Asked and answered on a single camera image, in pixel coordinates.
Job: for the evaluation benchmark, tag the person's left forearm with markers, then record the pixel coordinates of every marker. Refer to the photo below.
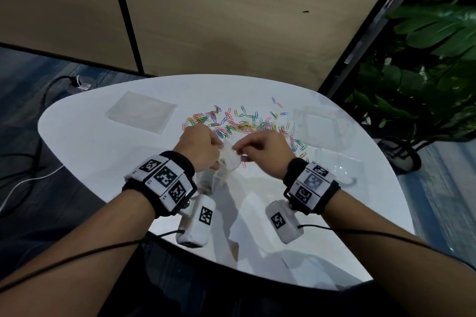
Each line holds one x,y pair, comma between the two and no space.
80,253

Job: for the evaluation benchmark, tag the small clear plastic bag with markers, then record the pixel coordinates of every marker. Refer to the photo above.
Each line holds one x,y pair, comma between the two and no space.
231,160

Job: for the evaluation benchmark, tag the pile of coloured paper clips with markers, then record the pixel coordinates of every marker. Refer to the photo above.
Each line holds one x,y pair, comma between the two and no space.
241,123

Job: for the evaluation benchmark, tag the person's dark trousers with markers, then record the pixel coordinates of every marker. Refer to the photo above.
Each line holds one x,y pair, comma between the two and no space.
208,287

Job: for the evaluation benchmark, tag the clear plastic box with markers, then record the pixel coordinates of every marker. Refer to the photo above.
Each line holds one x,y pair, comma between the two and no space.
321,127

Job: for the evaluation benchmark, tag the person's right fingers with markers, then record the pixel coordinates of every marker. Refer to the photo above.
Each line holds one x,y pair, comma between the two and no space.
243,146

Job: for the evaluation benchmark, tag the person's right forearm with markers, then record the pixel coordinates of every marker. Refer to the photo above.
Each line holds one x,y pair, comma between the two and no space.
394,253

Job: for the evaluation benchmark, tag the person's left hand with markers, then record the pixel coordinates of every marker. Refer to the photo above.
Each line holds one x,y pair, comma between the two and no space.
195,146

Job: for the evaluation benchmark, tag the black marker wristband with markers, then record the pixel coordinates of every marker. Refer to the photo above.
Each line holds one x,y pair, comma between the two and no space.
310,185
163,179

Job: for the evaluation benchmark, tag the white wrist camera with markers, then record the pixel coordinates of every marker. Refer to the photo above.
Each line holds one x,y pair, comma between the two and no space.
282,222
197,220

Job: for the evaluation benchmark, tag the black plant stand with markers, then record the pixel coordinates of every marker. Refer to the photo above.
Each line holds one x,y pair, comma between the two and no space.
403,155

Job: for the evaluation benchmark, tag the floor socket with plug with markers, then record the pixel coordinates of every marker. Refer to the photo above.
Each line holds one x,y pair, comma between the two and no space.
80,82

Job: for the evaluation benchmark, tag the person's right hand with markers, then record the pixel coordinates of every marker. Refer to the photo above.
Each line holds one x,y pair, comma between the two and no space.
271,153

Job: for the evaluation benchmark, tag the person's left fingers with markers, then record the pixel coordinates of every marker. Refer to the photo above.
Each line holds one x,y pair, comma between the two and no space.
217,143

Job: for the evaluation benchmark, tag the green leafy plant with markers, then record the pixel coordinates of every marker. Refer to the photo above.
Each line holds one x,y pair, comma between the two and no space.
420,60

